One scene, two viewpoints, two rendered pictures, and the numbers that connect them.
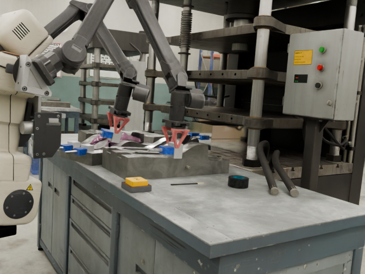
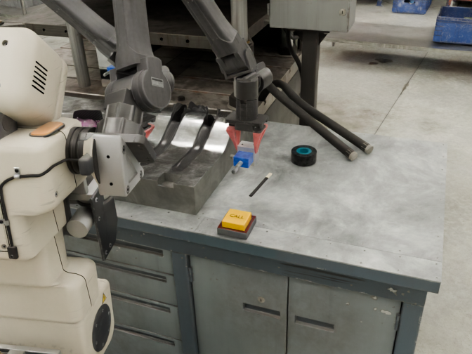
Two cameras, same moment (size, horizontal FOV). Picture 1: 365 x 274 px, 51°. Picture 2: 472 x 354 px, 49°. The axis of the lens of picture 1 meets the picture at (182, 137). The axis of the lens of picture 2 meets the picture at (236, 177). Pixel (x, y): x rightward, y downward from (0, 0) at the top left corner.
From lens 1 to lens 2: 100 cm
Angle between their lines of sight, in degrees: 41
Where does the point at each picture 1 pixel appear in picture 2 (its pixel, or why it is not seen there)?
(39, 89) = (136, 175)
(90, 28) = (143, 31)
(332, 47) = not seen: outside the picture
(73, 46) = (152, 81)
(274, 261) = not seen: hidden behind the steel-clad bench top
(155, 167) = (212, 178)
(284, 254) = not seen: hidden behind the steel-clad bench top
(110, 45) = (74, 8)
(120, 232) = (195, 275)
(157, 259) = (294, 293)
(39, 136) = (102, 226)
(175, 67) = (239, 44)
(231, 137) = (170, 58)
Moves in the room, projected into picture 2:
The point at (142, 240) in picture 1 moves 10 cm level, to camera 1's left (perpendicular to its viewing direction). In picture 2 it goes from (256, 279) to (227, 295)
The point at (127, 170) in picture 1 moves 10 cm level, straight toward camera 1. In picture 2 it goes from (195, 203) to (220, 218)
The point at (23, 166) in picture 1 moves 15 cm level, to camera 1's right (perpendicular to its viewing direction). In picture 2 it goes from (93, 279) to (155, 251)
